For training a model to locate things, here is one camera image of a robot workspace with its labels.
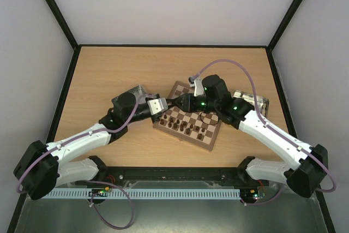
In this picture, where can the black frame rail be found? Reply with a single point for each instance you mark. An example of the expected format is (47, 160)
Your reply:
(169, 174)

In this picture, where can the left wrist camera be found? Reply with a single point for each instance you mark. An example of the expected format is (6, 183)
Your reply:
(156, 104)

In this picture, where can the wooden chess board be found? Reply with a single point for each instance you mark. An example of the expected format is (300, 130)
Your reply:
(209, 121)

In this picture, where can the gold tin tray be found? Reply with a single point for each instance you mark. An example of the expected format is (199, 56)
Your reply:
(256, 99)

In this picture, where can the light blue cable duct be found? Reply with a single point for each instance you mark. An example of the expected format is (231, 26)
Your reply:
(145, 194)

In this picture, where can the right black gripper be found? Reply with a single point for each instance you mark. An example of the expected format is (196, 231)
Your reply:
(184, 102)

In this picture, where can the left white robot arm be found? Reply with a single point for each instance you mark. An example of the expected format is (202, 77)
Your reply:
(128, 108)

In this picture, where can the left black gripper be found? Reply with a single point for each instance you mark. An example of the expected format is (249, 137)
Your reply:
(156, 116)

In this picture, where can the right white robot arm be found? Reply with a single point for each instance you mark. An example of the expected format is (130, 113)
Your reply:
(246, 117)

